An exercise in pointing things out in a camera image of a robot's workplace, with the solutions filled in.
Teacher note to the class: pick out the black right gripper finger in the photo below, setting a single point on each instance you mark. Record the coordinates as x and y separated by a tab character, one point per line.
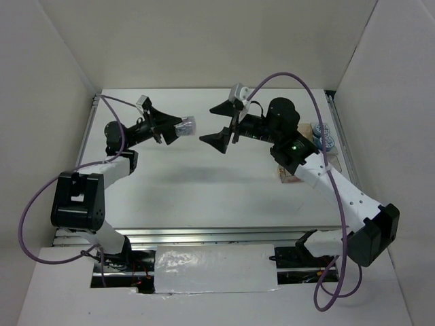
228	108
219	141

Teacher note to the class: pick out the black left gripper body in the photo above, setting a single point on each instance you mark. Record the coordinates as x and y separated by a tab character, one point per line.
147	128

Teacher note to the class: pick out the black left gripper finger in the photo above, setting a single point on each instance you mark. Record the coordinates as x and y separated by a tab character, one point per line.
169	135
158	119

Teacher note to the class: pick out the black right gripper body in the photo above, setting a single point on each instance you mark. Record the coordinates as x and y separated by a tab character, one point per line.
249	125

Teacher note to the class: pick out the blue white glue jar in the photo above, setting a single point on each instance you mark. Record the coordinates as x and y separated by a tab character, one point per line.
319	129

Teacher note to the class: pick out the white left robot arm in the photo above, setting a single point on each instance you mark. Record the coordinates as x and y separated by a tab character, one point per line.
79	200

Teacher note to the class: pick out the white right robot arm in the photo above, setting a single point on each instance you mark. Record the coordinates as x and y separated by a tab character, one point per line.
369	227

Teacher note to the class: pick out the white front cover plate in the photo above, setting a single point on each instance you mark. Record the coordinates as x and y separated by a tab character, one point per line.
233	268

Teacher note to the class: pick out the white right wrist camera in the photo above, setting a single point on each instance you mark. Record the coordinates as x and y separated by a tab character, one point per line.
238	97

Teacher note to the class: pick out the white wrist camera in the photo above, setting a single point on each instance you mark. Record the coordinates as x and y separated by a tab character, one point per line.
142	102
238	97

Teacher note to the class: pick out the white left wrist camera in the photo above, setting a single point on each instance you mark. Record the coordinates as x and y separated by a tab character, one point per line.
142	102

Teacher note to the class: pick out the right side aluminium rail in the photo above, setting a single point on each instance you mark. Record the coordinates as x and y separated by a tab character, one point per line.
341	137

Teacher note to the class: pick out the aluminium table edge rail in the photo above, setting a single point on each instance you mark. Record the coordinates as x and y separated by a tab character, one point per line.
181	236

